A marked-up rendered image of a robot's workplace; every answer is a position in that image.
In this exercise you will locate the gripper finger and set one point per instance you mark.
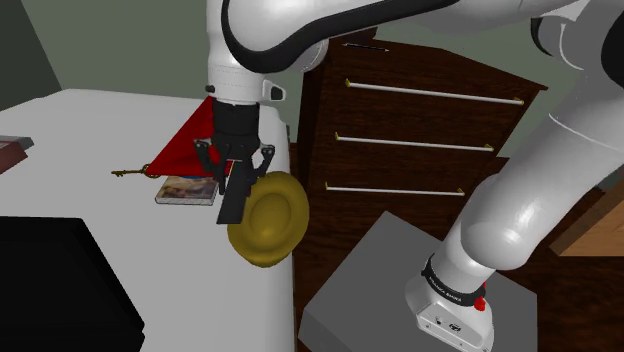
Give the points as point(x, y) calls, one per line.
point(207, 158)
point(236, 195)

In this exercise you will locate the grey robot stand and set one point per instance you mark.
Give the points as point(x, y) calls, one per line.
point(360, 292)

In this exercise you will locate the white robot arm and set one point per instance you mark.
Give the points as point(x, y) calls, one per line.
point(531, 195)

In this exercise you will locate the golden key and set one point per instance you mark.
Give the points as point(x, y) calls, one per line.
point(128, 172)

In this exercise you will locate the dark red and grey book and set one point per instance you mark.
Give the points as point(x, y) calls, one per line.
point(10, 151)

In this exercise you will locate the black box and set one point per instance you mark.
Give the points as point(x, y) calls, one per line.
point(53, 287)

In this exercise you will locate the red triangular cloth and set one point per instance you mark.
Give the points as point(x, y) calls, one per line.
point(183, 146)

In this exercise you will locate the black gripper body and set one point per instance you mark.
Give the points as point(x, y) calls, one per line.
point(235, 124)

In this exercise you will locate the dark brown chest of drawers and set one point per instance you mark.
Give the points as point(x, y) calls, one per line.
point(390, 117)

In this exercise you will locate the yellow bowl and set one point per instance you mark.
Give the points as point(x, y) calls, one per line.
point(273, 219)

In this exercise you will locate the light wooden furniture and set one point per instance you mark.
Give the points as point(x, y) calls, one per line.
point(594, 229)

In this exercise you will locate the white table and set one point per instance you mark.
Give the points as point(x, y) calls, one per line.
point(97, 126)

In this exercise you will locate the book with picture cover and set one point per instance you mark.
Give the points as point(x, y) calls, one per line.
point(187, 191)

